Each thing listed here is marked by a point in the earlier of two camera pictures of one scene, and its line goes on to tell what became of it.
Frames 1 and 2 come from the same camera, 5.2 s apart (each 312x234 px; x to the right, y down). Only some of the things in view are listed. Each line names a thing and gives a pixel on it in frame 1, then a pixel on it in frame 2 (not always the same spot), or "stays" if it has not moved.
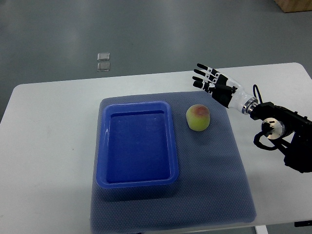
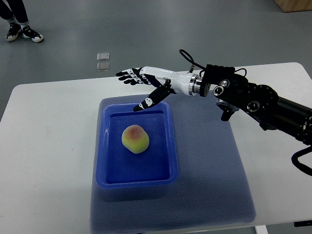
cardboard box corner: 294,6 stays
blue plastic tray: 136,146 stays
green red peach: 198,117 -> 135,138
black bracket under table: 304,223 stays
